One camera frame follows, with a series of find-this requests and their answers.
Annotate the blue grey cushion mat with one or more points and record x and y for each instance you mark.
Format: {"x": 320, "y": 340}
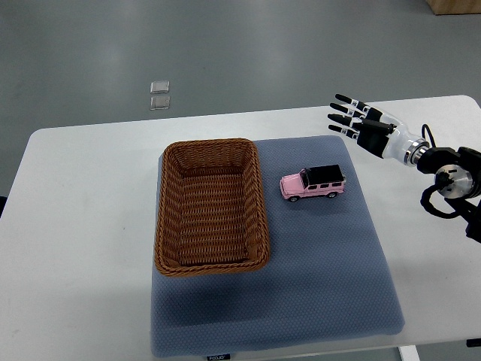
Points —
{"x": 327, "y": 278}

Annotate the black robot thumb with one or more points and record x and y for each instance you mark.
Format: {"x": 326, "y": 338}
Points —
{"x": 377, "y": 126}

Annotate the upper floor metal plate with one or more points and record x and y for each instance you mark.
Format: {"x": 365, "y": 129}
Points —
{"x": 159, "y": 86}

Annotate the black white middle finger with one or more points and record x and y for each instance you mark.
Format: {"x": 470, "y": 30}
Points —
{"x": 352, "y": 109}

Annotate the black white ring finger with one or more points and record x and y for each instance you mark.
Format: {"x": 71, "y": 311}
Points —
{"x": 342, "y": 120}

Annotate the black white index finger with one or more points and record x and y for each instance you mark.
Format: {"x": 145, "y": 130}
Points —
{"x": 354, "y": 103}

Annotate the white table leg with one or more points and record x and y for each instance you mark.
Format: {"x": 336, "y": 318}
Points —
{"x": 408, "y": 353}

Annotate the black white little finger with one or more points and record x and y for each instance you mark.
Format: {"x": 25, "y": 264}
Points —
{"x": 350, "y": 133}

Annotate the wooden box corner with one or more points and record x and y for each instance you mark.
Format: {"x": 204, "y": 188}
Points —
{"x": 454, "y": 7}

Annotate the pink toy car black roof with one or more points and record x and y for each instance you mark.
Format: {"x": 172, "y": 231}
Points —
{"x": 321, "y": 181}

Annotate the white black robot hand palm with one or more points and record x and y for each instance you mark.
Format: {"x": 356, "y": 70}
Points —
{"x": 401, "y": 145}

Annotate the brown wicker basket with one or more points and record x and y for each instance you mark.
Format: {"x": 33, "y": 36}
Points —
{"x": 211, "y": 216}

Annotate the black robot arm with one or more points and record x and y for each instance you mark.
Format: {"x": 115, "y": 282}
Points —
{"x": 456, "y": 172}

